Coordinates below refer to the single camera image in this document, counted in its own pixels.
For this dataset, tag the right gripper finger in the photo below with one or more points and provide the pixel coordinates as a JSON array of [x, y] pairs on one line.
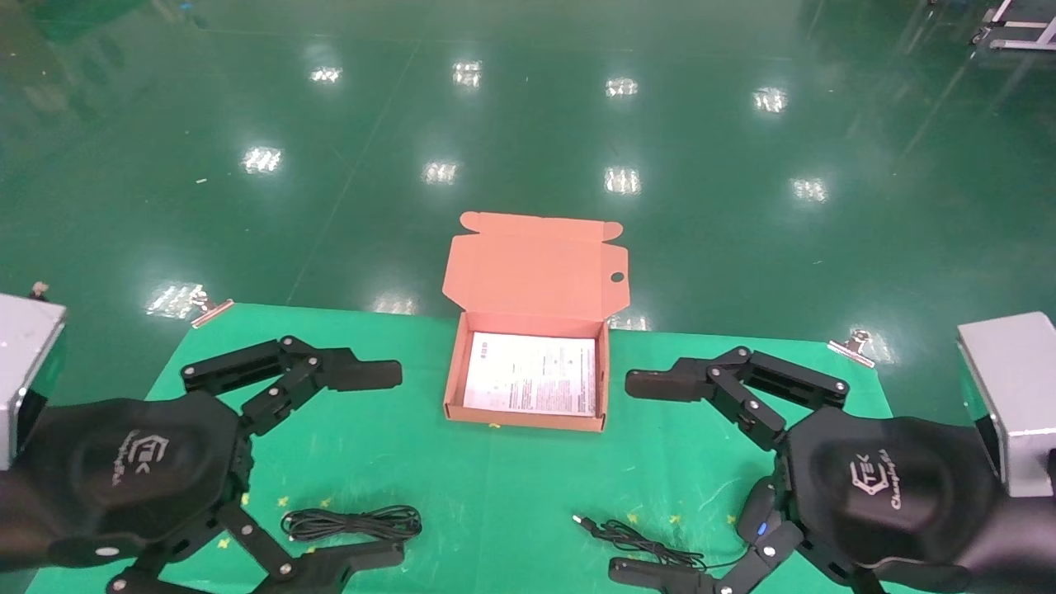
[[660, 576], [660, 385]]

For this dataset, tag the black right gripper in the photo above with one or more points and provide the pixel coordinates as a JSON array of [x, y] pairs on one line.
[[891, 487]]

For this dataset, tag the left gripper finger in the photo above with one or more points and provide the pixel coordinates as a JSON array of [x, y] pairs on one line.
[[363, 375]]

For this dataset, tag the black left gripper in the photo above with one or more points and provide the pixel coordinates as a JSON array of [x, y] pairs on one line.
[[124, 470]]

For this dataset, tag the orange cardboard box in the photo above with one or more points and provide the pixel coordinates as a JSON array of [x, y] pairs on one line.
[[532, 268]]

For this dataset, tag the white printed instruction sheet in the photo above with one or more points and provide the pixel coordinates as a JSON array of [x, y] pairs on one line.
[[532, 373]]

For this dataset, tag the metal binder clip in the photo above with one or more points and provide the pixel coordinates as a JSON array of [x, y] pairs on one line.
[[210, 308], [854, 346]]

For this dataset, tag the green table mat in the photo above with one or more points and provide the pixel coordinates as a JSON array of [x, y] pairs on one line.
[[511, 478]]

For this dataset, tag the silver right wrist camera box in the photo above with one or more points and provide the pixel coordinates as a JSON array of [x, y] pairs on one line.
[[1015, 396]]

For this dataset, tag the white metal cart frame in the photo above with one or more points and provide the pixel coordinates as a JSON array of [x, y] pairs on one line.
[[1019, 37]]

